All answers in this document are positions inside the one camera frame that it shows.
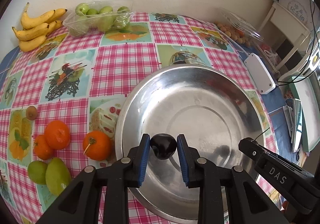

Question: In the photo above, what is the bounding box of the checkered fruit-print tablecloth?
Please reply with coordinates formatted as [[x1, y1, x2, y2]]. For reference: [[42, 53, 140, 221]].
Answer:
[[1, 13, 269, 223]]

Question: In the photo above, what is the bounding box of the large green mango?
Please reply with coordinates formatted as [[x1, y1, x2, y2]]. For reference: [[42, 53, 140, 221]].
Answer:
[[27, 161, 48, 185]]

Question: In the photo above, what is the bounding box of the small green mango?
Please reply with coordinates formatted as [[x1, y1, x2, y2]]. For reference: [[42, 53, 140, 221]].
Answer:
[[46, 158, 72, 196]]

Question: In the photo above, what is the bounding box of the brown kiwi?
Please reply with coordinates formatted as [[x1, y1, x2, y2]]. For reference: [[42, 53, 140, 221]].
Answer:
[[25, 106, 38, 121]]

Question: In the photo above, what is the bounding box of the white plastic box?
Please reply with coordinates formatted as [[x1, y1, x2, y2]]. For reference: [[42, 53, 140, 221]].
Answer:
[[244, 53, 276, 95]]

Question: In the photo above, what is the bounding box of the plastic tray of green fruits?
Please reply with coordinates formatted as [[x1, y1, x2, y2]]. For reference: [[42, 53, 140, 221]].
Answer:
[[63, 0, 134, 37]]

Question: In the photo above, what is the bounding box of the orange tangerine with stem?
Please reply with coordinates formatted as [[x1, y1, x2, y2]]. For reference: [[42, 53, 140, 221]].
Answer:
[[82, 130, 112, 161]]

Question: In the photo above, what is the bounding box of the clear box of longans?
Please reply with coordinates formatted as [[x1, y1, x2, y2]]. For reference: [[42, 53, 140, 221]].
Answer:
[[215, 8, 263, 47]]

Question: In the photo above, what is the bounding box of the dark plum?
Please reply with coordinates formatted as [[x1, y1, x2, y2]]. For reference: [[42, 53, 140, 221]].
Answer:
[[150, 133, 177, 160]]

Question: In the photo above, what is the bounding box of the silver metal plate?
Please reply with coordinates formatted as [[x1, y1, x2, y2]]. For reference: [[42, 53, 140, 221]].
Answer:
[[115, 64, 264, 223]]

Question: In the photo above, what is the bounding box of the yellow banana bunch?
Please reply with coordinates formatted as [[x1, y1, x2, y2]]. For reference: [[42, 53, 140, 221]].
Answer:
[[11, 2, 68, 53]]

